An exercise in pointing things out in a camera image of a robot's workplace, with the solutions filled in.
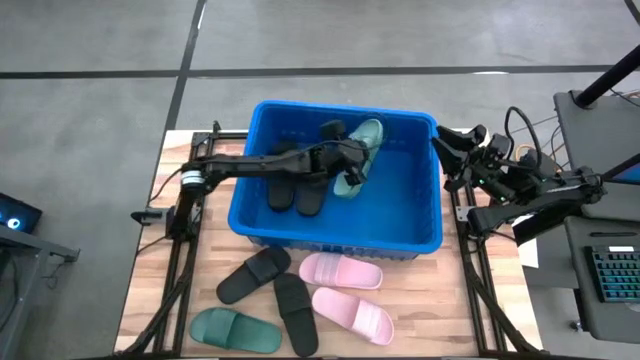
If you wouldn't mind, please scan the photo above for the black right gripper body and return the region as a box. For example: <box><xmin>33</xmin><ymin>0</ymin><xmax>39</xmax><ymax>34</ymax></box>
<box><xmin>443</xmin><ymin>144</ymin><xmax>531</xmax><ymax>204</ymax></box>

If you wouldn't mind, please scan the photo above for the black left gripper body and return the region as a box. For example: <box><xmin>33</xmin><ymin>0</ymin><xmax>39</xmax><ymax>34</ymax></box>
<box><xmin>312</xmin><ymin>141</ymin><xmax>357</xmax><ymax>177</ymax></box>

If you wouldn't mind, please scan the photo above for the green slide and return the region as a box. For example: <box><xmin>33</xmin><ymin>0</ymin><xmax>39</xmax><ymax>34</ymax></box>
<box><xmin>332</xmin><ymin>118</ymin><xmax>385</xmax><ymax>200</ymax></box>
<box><xmin>189</xmin><ymin>307</ymin><xmax>284</xmax><ymax>355</ymax></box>

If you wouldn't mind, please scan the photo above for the large black slide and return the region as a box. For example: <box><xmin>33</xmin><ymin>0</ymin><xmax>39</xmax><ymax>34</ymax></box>
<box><xmin>267</xmin><ymin>141</ymin><xmax>301</xmax><ymax>211</ymax></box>
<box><xmin>294</xmin><ymin>174</ymin><xmax>331</xmax><ymax>217</ymax></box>

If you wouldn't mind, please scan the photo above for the pink slide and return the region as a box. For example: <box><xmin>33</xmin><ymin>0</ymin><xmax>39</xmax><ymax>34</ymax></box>
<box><xmin>298</xmin><ymin>251</ymin><xmax>385</xmax><ymax>291</ymax></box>
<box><xmin>311</xmin><ymin>285</ymin><xmax>396</xmax><ymax>347</ymax></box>

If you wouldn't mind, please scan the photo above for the small black slide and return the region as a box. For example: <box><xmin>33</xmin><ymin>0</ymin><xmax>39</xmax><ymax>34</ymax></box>
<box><xmin>273</xmin><ymin>272</ymin><xmax>321</xmax><ymax>358</ymax></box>
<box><xmin>215</xmin><ymin>245</ymin><xmax>293</xmax><ymax>305</ymax></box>

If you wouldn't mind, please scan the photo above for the blue plastic bin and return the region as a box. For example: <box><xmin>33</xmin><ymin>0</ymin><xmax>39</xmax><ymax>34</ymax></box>
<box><xmin>227</xmin><ymin>99</ymin><xmax>445</xmax><ymax>260</ymax></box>

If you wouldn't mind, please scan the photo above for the black desk beam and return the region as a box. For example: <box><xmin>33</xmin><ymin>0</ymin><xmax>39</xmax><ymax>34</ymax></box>
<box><xmin>513</xmin><ymin>214</ymin><xmax>584</xmax><ymax>246</ymax></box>

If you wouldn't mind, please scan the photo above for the white paper sheet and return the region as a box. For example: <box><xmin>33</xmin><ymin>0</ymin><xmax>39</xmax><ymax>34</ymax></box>
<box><xmin>517</xmin><ymin>239</ymin><xmax>540</xmax><ymax>270</ymax></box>

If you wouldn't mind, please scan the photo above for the monitor with blue screen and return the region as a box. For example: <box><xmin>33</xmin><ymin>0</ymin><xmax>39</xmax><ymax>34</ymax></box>
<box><xmin>602</xmin><ymin>154</ymin><xmax>640</xmax><ymax>186</ymax></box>

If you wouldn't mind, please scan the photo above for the black pole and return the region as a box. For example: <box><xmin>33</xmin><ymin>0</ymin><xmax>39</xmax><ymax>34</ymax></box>
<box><xmin>574</xmin><ymin>44</ymin><xmax>640</xmax><ymax>109</ymax></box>

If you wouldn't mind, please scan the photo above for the black backlit keyboard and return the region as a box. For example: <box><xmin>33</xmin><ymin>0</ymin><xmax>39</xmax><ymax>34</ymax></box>
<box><xmin>589</xmin><ymin>245</ymin><xmax>640</xmax><ymax>304</ymax></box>

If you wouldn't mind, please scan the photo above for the grey desk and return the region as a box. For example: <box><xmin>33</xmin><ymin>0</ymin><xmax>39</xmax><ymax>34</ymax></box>
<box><xmin>564</xmin><ymin>217</ymin><xmax>640</xmax><ymax>346</ymax></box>

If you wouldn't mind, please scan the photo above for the grey cart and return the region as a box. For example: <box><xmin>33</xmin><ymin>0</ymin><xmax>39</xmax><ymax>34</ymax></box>
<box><xmin>0</xmin><ymin>224</ymin><xmax>81</xmax><ymax>360</ymax></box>

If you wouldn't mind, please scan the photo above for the computer case with blue light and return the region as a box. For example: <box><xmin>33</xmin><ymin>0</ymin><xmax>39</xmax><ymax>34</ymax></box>
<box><xmin>0</xmin><ymin>192</ymin><xmax>45</xmax><ymax>235</ymax></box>

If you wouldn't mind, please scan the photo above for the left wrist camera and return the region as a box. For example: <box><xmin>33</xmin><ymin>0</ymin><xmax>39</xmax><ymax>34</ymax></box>
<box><xmin>319</xmin><ymin>118</ymin><xmax>347</xmax><ymax>141</ymax></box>

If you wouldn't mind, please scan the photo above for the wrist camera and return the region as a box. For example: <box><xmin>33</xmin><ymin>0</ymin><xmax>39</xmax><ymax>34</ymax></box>
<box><xmin>487</xmin><ymin>132</ymin><xmax>514</xmax><ymax>161</ymax></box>
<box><xmin>319</xmin><ymin>118</ymin><xmax>347</xmax><ymax>141</ymax></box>

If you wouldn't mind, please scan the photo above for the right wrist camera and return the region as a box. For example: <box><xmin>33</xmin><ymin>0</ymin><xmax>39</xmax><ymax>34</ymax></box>
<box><xmin>487</xmin><ymin>132</ymin><xmax>514</xmax><ymax>161</ymax></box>

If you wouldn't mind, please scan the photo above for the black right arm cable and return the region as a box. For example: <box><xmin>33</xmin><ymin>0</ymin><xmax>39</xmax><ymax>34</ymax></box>
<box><xmin>504</xmin><ymin>105</ymin><xmax>549</xmax><ymax>166</ymax></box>

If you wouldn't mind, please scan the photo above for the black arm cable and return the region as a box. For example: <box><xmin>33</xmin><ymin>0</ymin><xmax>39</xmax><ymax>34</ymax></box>
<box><xmin>504</xmin><ymin>105</ymin><xmax>549</xmax><ymax>166</ymax></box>
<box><xmin>147</xmin><ymin>167</ymin><xmax>186</xmax><ymax>206</ymax></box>

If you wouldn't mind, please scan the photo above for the black table frame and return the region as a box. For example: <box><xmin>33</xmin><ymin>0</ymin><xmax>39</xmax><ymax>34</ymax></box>
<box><xmin>553</xmin><ymin>89</ymin><xmax>640</xmax><ymax>221</ymax></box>

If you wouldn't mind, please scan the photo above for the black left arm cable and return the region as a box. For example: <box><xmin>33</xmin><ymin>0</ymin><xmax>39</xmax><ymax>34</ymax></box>
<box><xmin>147</xmin><ymin>167</ymin><xmax>186</xmax><ymax>206</ymax></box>

